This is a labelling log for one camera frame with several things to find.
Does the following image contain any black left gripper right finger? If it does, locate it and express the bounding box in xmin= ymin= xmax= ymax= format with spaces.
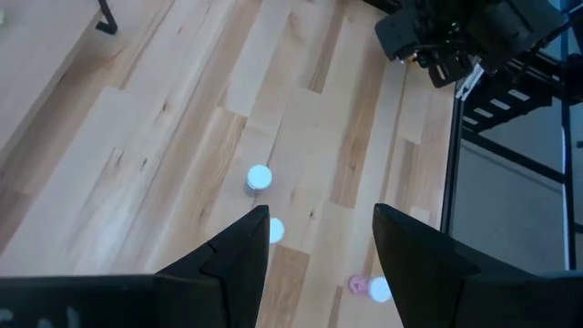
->
xmin=372 ymin=202 xmax=583 ymax=328

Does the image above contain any wooden shelf with black legs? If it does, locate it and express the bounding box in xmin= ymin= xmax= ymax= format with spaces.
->
xmin=0 ymin=0 xmax=118 ymax=154

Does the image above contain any pink pill bottle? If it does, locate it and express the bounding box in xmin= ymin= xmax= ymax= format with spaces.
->
xmin=268 ymin=217 xmax=286 ymax=245
xmin=347 ymin=273 xmax=394 ymax=304

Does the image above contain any teal bottle with red pills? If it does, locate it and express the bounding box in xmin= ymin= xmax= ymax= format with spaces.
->
xmin=244 ymin=164 xmax=273 ymax=198

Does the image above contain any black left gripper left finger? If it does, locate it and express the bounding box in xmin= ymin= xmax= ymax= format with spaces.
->
xmin=0 ymin=204 xmax=271 ymax=328

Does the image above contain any black aluminium table frame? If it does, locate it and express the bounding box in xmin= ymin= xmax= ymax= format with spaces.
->
xmin=439 ymin=0 xmax=583 ymax=274

